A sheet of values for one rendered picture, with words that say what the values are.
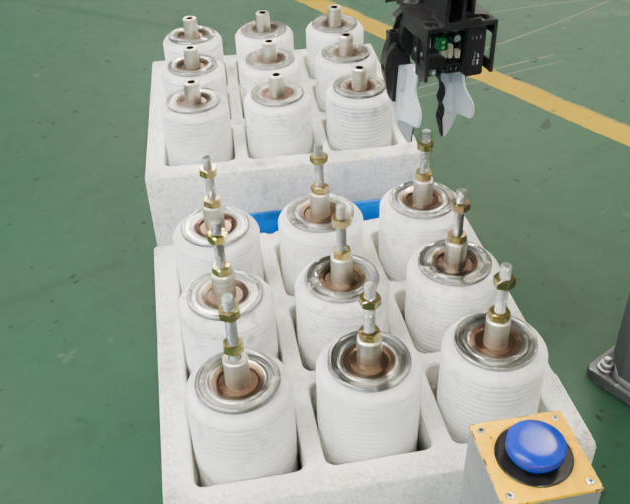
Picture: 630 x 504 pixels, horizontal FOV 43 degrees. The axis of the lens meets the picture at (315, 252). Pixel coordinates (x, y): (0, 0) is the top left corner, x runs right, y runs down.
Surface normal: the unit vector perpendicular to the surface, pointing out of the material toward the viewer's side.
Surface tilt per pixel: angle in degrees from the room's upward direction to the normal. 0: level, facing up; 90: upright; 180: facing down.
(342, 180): 90
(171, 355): 0
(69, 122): 0
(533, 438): 0
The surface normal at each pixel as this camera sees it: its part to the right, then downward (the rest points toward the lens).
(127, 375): -0.03, -0.79
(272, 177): 0.13, 0.60
